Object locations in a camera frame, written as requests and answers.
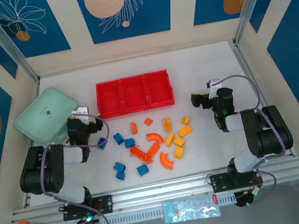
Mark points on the orange lego brick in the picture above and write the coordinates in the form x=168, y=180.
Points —
x=134, y=128
x=148, y=121

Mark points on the orange angled technic beam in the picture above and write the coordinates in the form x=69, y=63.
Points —
x=140, y=152

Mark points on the orange curved lego piece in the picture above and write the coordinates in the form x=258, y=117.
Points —
x=165, y=161
x=153, y=136

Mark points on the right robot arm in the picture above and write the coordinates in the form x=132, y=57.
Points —
x=268, y=138

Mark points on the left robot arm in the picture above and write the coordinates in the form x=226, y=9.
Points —
x=48, y=175

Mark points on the mint green zip pouch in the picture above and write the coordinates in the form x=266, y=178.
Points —
x=40, y=113

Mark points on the printed foil packet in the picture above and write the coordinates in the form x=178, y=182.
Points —
x=189, y=210

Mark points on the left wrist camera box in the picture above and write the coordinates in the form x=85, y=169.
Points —
x=81, y=111

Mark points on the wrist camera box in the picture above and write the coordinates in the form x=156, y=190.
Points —
x=81, y=111
x=215, y=82

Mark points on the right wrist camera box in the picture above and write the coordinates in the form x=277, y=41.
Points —
x=215, y=82

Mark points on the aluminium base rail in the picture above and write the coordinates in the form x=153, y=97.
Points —
x=157, y=191

